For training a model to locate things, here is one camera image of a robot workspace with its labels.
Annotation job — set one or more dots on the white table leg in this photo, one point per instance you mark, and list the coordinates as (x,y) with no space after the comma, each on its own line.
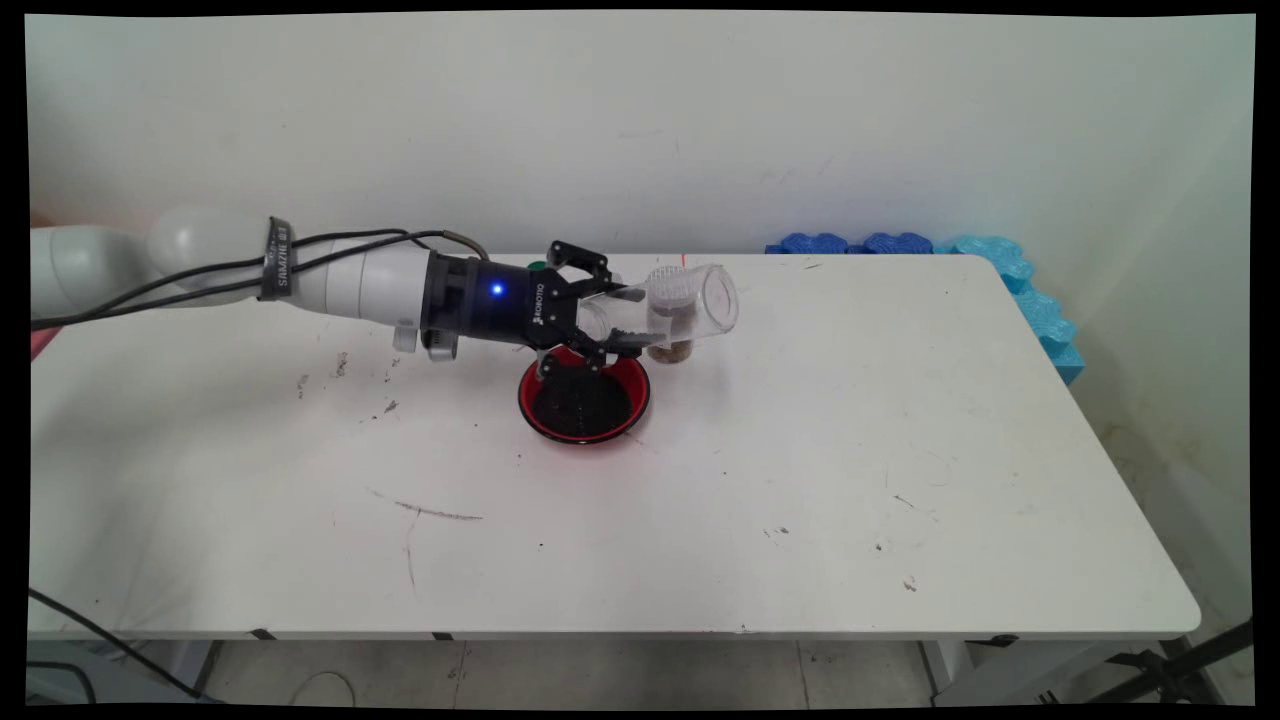
(60,685)

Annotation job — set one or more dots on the pink box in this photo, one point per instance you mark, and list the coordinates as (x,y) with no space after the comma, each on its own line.
(44,345)

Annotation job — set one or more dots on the black seeds heap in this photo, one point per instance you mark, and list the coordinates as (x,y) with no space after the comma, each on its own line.
(580,405)

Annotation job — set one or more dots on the red bowl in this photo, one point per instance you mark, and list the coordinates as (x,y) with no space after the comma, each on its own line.
(630,376)

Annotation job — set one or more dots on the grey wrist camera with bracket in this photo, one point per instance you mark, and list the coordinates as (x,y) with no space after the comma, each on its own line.
(420,342)

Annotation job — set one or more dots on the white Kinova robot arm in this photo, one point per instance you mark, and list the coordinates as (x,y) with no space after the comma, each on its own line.
(370,285)

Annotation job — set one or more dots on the brown spice jar white lid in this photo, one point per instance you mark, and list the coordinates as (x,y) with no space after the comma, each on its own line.
(672,352)

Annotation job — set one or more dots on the cyan foam mat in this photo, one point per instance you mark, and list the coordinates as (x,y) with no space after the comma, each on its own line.
(1040,310)

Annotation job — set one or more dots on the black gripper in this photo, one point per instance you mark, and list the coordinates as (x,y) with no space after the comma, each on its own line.
(490,300)

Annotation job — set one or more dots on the black tripod leg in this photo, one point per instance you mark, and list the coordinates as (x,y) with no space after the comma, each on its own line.
(1210,643)

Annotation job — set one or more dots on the clear plastic jar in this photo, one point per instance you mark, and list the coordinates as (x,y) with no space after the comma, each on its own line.
(710,300)

